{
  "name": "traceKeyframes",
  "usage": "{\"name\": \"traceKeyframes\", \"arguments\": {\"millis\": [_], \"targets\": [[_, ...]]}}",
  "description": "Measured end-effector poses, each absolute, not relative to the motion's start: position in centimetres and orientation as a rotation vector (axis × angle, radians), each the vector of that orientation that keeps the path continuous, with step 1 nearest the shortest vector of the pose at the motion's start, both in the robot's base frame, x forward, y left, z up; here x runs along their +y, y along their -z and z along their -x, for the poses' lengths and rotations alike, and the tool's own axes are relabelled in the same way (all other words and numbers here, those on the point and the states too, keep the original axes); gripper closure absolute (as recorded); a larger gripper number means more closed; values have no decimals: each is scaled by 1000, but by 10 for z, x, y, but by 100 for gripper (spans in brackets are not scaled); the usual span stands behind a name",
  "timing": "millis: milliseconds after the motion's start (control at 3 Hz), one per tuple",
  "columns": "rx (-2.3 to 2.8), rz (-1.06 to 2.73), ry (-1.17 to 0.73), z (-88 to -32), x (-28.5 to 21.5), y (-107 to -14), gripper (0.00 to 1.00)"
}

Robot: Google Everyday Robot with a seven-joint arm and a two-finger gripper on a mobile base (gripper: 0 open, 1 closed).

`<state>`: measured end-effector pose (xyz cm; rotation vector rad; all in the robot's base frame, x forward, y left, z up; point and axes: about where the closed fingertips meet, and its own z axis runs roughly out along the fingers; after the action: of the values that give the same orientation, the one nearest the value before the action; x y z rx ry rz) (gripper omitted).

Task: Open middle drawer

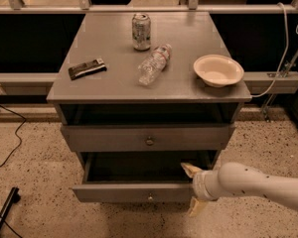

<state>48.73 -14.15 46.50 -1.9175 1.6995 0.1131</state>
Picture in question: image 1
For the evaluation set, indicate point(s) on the grey top drawer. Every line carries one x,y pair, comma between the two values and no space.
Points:
124,138

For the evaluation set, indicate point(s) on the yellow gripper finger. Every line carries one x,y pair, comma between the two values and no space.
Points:
190,169
196,206

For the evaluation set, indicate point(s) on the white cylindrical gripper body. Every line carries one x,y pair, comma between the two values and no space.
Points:
199,184

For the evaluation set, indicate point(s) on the white paper bowl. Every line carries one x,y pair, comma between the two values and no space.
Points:
218,71

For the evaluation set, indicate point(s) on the grey drawer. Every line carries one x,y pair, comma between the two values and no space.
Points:
123,177
124,138

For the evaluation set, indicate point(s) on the black stand leg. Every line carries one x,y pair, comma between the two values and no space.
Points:
12,198

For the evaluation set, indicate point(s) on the metal railing frame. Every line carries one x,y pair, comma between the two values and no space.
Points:
149,6

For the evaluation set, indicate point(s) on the metal tripod stand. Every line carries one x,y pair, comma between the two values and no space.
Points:
280,74

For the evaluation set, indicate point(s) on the dark snack bar wrapper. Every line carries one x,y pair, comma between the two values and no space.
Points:
86,68

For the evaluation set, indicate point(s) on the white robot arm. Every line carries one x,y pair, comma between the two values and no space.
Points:
237,180

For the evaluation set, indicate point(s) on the silver soda can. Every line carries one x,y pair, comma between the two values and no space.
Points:
141,32

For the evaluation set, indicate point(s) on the clear plastic water bottle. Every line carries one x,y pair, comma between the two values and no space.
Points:
152,66

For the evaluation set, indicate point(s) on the grey wooden drawer cabinet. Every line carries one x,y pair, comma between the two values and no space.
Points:
116,97

